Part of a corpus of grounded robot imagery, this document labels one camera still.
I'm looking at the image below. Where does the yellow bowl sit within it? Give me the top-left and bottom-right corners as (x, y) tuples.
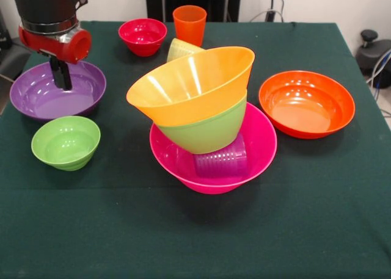
(126, 46), (256, 128)

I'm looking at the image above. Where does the dark green tablecloth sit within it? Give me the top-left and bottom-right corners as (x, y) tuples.
(0, 21), (391, 279)

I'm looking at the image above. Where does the grey blue cable bundle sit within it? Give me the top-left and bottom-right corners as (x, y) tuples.
(366, 48), (391, 90)

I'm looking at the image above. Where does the red bowl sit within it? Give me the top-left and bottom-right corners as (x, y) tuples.
(118, 18), (168, 57)

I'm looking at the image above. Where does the dark grey chair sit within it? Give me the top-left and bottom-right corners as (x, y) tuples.
(0, 7), (40, 81)

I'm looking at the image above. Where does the thin grey cable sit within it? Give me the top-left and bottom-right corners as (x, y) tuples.
(246, 10), (287, 23)

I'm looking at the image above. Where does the large green bowl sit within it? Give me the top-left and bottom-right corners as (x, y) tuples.
(155, 94), (248, 155)

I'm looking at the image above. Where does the purple bowl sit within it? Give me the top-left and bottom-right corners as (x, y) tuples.
(9, 60), (107, 123)

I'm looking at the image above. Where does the orange bowl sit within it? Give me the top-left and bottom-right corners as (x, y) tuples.
(258, 70), (356, 139)

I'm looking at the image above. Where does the purple cup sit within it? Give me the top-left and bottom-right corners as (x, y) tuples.
(192, 132), (249, 178)

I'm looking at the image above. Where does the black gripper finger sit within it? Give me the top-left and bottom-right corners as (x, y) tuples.
(59, 60), (74, 92)
(49, 56), (64, 89)

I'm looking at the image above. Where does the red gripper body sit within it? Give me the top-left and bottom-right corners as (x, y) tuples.
(18, 24), (93, 65)

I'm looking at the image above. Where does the pink bowl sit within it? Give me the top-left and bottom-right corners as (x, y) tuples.
(149, 101), (278, 195)

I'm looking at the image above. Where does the black round equipment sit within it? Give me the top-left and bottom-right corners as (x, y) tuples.
(356, 29), (391, 76)

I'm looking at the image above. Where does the yellow cup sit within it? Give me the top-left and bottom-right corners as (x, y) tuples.
(166, 37), (207, 63)

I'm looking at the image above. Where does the small green bowl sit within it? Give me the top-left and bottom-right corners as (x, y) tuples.
(31, 115), (101, 172)

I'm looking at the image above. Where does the orange cup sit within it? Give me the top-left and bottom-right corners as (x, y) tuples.
(172, 5), (208, 48)

